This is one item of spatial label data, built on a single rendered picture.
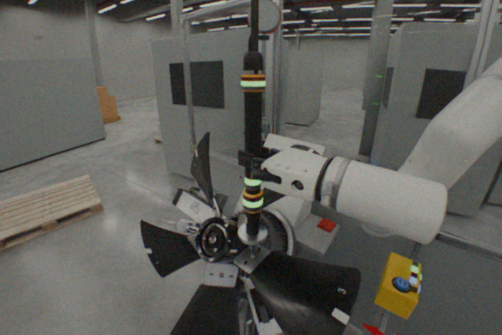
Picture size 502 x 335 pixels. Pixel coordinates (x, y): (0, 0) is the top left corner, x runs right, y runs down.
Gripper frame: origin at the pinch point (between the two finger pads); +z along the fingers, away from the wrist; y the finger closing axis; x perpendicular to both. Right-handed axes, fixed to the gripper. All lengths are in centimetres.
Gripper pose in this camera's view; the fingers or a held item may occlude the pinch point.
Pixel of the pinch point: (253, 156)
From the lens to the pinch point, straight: 43.1
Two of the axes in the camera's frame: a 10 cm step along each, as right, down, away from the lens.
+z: -7.7, -2.3, 6.0
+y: 6.4, -2.7, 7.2
